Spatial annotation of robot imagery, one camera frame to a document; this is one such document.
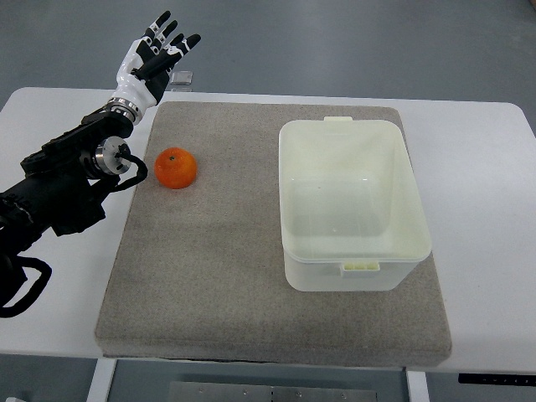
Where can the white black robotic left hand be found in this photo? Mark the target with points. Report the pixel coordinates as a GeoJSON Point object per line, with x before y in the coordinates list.
{"type": "Point", "coordinates": [146, 69]}

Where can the orange fruit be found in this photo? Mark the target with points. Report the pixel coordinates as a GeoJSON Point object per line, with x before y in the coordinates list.
{"type": "Point", "coordinates": [175, 168]}

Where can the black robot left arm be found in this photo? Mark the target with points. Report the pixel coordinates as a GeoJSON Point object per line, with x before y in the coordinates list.
{"type": "Point", "coordinates": [68, 179]}

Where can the white plastic storage box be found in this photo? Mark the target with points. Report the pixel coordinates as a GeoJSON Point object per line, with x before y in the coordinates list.
{"type": "Point", "coordinates": [351, 214]}

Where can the grey fabric mat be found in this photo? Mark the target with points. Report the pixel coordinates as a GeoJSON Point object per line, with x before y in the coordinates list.
{"type": "Point", "coordinates": [199, 272]}

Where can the white table left leg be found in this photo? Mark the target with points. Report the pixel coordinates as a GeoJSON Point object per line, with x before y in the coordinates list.
{"type": "Point", "coordinates": [103, 375]}

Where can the white table leg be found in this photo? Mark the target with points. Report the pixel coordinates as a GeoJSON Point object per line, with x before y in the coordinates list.
{"type": "Point", "coordinates": [103, 375]}
{"type": "Point", "coordinates": [417, 386]}

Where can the white table right leg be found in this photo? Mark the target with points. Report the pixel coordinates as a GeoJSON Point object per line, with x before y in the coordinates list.
{"type": "Point", "coordinates": [417, 386]}

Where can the black table control panel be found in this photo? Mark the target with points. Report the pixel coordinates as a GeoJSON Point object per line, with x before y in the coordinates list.
{"type": "Point", "coordinates": [498, 379]}

